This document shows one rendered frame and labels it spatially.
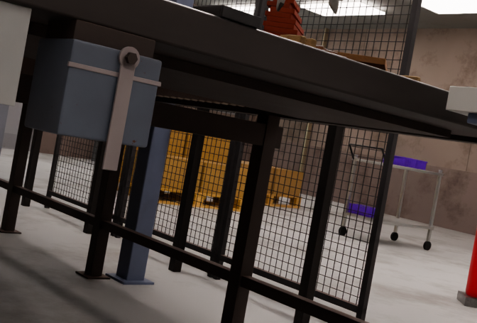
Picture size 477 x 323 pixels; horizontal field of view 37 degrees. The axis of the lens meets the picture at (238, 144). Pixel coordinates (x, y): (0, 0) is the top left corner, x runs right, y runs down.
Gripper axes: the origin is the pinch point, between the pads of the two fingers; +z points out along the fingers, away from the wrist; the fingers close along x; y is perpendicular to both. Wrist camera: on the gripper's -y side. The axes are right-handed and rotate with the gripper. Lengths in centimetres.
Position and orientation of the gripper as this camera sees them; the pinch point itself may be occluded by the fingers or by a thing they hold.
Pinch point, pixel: (304, 12)
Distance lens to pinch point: 163.3
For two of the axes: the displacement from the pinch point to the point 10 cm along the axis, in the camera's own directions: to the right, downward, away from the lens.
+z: -1.8, 9.8, 0.0
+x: -8.1, -1.5, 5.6
